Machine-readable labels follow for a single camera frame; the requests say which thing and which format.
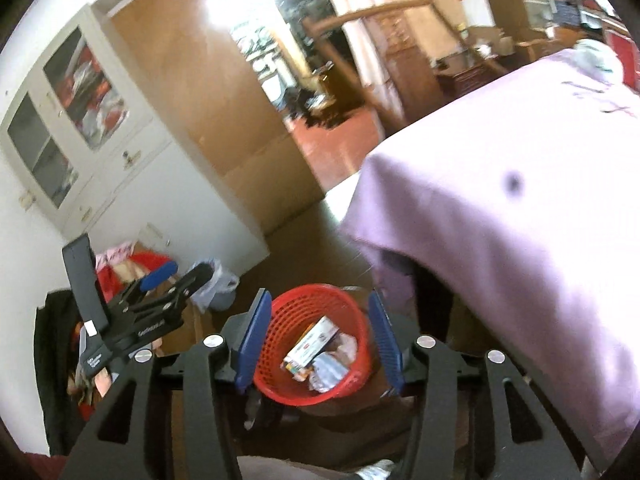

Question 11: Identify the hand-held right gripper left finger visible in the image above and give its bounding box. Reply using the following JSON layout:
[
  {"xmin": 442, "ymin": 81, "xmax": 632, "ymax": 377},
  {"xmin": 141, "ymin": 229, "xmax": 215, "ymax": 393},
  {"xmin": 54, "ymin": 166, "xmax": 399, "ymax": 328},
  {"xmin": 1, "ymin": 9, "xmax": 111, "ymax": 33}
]
[{"xmin": 62, "ymin": 287, "xmax": 272, "ymax": 480}]

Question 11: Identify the black bag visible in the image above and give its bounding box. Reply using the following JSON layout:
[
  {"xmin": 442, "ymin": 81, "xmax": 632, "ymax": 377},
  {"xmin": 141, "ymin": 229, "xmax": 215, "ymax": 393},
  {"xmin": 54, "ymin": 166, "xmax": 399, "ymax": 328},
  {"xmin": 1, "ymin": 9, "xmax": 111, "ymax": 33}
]
[{"xmin": 32, "ymin": 290, "xmax": 97, "ymax": 457}]

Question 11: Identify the purple tablecloth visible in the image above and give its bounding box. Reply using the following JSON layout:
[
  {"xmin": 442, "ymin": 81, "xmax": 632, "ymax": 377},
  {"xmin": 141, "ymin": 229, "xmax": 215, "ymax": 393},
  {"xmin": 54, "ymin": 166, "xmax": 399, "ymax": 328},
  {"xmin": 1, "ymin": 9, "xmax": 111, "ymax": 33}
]
[{"xmin": 340, "ymin": 47, "xmax": 640, "ymax": 466}]

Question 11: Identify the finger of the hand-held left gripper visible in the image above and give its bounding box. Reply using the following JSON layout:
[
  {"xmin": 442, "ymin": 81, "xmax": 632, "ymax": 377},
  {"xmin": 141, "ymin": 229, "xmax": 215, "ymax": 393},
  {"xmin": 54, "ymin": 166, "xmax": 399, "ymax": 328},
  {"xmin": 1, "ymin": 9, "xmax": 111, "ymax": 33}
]
[
  {"xmin": 150, "ymin": 262, "xmax": 214, "ymax": 321},
  {"xmin": 120, "ymin": 260, "xmax": 179, "ymax": 302}
]

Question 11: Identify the pile of clothes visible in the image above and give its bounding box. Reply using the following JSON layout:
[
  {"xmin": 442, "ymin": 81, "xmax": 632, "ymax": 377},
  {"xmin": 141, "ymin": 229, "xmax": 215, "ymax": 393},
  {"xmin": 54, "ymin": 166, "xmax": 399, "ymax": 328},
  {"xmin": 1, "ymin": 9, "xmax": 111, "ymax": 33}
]
[{"xmin": 95, "ymin": 242, "xmax": 173, "ymax": 307}]

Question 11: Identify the white ceramic lidded jar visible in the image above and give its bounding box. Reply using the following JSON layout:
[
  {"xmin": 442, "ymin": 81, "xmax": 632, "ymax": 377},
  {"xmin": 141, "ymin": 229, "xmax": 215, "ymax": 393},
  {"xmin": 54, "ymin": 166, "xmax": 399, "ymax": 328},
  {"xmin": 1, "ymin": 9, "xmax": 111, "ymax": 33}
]
[{"xmin": 572, "ymin": 40, "xmax": 624, "ymax": 84}]

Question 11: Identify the wooden chair with curved back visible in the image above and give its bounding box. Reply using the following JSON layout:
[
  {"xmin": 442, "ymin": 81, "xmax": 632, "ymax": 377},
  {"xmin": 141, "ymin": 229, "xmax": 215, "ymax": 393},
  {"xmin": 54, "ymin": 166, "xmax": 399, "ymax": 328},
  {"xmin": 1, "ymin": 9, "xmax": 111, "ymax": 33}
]
[{"xmin": 302, "ymin": 0, "xmax": 506, "ymax": 132}]

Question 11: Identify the red plastic basket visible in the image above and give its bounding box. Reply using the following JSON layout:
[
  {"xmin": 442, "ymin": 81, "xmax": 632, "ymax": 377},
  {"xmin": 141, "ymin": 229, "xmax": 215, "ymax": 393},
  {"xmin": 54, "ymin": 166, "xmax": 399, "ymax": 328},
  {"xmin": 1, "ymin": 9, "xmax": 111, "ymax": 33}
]
[{"xmin": 252, "ymin": 284, "xmax": 373, "ymax": 406}]

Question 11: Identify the wooden door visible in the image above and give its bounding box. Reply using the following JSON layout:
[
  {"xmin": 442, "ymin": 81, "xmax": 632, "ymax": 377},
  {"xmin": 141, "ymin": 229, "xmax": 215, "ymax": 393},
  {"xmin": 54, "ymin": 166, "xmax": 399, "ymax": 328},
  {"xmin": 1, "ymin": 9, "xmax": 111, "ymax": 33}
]
[{"xmin": 107, "ymin": 0, "xmax": 326, "ymax": 236}]

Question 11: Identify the pink printed curtain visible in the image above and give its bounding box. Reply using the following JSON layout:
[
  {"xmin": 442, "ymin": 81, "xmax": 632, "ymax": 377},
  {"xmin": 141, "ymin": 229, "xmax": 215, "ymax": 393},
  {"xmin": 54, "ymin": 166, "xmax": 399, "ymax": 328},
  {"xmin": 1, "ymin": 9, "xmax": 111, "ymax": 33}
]
[{"xmin": 320, "ymin": 0, "xmax": 382, "ymax": 97}]

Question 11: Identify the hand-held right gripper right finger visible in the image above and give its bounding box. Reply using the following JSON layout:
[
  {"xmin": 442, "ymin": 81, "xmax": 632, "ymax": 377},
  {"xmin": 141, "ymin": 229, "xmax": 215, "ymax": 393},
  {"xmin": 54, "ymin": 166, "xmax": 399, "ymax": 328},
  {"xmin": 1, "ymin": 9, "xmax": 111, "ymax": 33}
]
[{"xmin": 368, "ymin": 290, "xmax": 583, "ymax": 480}]

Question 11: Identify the red box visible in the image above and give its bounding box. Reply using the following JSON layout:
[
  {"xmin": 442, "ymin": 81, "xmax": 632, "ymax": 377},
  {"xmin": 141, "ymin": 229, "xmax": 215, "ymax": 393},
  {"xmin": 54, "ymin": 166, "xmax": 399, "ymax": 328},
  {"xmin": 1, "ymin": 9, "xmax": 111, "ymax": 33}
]
[{"xmin": 605, "ymin": 30, "xmax": 640, "ymax": 92}]

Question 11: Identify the white glass-door cabinet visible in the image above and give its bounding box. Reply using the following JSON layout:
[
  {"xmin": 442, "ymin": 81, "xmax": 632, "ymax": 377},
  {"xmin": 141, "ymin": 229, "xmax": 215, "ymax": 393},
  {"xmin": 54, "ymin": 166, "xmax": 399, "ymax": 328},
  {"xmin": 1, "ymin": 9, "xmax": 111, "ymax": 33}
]
[{"xmin": 0, "ymin": 5, "xmax": 271, "ymax": 267}]

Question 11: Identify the white plastic bag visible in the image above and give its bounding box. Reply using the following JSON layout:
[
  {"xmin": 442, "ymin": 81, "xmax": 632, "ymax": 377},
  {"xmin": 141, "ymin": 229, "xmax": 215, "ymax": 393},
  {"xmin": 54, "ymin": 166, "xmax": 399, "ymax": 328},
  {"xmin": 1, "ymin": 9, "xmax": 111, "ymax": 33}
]
[{"xmin": 192, "ymin": 258, "xmax": 240, "ymax": 312}]

